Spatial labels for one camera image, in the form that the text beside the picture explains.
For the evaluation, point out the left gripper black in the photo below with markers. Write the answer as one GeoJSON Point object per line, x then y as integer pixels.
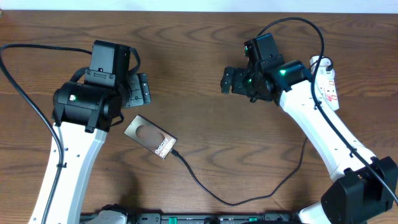
{"type": "Point", "coordinates": [143, 93]}

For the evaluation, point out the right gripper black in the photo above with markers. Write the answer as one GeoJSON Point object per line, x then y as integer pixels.
{"type": "Point", "coordinates": [237, 87]}

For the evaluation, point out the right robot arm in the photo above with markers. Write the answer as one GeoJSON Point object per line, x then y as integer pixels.
{"type": "Point", "coordinates": [361, 181]}

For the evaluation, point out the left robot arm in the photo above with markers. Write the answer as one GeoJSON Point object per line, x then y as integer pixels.
{"type": "Point", "coordinates": [84, 110]}

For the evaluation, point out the black usb charger plug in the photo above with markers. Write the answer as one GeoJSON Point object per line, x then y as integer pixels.
{"type": "Point", "coordinates": [329, 67]}

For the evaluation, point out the white power strip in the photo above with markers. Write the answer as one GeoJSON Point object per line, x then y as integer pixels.
{"type": "Point", "coordinates": [326, 83]}

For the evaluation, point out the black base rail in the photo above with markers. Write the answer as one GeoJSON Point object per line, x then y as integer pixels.
{"type": "Point", "coordinates": [109, 216]}

